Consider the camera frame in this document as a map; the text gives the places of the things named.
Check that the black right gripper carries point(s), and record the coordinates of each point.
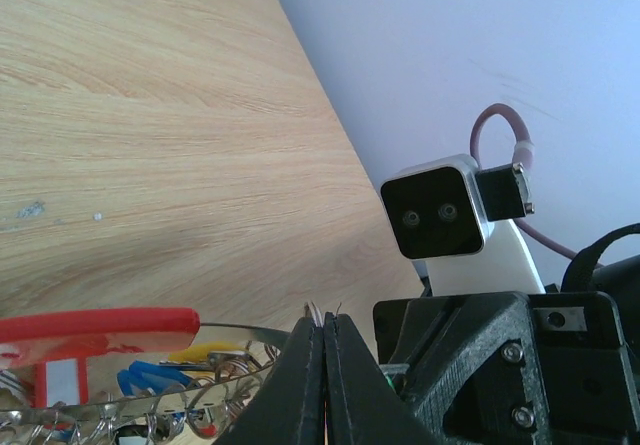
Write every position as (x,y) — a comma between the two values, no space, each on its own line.
(510,368)

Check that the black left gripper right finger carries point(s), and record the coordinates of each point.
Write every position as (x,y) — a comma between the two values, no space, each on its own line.
(361,406)

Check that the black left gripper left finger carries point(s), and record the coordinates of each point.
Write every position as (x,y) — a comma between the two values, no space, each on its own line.
(289,408)

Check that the metal keyring with red handle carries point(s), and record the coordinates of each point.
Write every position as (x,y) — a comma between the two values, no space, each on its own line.
(110,340)

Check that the yellow key tag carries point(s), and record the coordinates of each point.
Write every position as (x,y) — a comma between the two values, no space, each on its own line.
(199,353)

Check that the blue key tag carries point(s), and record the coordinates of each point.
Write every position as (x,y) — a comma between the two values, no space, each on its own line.
(143,376)

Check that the red key tag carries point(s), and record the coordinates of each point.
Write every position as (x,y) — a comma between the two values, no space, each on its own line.
(62,381)

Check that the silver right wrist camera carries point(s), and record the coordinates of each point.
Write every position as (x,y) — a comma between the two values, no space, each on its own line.
(451,206)

